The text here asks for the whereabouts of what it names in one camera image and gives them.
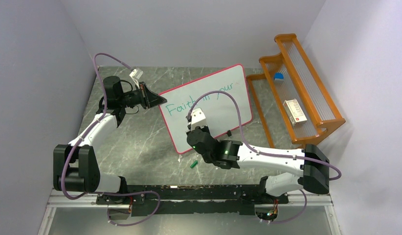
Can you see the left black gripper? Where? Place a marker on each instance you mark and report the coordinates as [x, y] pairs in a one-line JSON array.
[[148, 99]]

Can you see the pink-framed whiteboard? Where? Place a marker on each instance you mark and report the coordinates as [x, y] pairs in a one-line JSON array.
[[219, 95]]

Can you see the green marker cap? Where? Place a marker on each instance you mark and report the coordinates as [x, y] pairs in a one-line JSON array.
[[193, 164]]

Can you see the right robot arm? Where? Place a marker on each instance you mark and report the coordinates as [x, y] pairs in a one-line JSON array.
[[305, 168]]

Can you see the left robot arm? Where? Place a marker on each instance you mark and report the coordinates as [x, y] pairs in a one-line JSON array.
[[75, 167]]

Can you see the blue eraser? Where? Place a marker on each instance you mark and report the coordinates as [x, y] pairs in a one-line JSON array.
[[278, 77]]

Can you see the white red box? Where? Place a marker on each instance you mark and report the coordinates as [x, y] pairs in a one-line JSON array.
[[294, 112]]

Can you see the orange wooden tiered rack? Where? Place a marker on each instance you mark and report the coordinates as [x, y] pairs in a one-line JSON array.
[[301, 82]]

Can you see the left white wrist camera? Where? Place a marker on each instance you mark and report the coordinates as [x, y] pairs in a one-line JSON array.
[[135, 75]]

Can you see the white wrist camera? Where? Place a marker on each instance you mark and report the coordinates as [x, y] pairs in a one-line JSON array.
[[197, 118], [135, 75]]

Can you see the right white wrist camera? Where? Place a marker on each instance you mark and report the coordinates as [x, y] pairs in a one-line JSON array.
[[197, 118]]

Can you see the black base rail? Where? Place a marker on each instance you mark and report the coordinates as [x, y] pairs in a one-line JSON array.
[[163, 199]]

